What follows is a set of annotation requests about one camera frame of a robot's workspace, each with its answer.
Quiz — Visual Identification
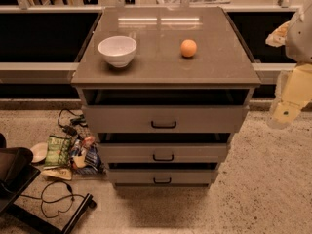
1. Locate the grey drawer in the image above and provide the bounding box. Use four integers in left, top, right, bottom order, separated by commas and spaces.
97, 133, 231, 163
107, 162, 218, 185
82, 89, 249, 133

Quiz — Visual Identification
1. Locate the black floor cable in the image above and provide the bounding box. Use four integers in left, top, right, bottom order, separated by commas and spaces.
19, 179, 86, 220

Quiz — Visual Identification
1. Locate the grey top drawer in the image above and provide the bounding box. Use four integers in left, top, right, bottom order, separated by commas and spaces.
82, 89, 249, 133

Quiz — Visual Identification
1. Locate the green chip bag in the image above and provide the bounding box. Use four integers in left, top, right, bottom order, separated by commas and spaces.
44, 136, 71, 169

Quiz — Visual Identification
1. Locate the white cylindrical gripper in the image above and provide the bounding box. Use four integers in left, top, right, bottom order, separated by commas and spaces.
267, 63, 312, 130

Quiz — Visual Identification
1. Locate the white ceramic bowl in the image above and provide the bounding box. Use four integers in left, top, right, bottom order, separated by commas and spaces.
97, 36, 137, 67

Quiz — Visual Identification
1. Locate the black chair base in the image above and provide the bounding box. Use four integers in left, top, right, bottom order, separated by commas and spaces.
0, 134, 97, 234

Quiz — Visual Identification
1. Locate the yellow snack bag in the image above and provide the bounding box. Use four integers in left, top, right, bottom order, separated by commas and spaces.
42, 168, 72, 180

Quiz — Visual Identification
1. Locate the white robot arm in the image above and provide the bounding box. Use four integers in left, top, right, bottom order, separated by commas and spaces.
265, 0, 312, 129

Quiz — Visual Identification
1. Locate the black power adapter cable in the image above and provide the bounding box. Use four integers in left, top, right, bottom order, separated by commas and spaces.
57, 108, 88, 137

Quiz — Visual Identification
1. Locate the grey drawer cabinet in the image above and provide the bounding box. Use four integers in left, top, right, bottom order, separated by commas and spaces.
70, 6, 262, 189

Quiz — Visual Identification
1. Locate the white paper plate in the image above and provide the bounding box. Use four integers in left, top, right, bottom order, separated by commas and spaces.
30, 142, 48, 163

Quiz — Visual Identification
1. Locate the orange fruit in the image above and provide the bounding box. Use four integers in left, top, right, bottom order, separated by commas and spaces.
180, 39, 197, 58

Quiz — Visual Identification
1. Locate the grey bottom drawer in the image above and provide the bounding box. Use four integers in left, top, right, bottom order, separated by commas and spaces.
107, 162, 218, 185

